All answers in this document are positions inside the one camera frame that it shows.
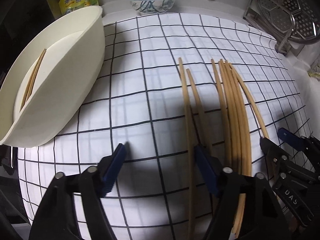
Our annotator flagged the white round basin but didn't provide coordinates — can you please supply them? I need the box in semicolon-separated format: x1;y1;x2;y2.
1;6;105;148

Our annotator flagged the perforated steel steamer plate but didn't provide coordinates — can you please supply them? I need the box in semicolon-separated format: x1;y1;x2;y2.
257;0;319;44

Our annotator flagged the checkered white cloth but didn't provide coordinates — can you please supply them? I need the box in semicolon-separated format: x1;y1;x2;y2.
18;14;312;239

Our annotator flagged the steel dish rack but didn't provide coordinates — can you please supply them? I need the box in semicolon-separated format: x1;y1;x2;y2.
243;0;296;55

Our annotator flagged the bottom floral bowl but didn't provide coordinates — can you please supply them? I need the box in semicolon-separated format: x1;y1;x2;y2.
129;0;176;14

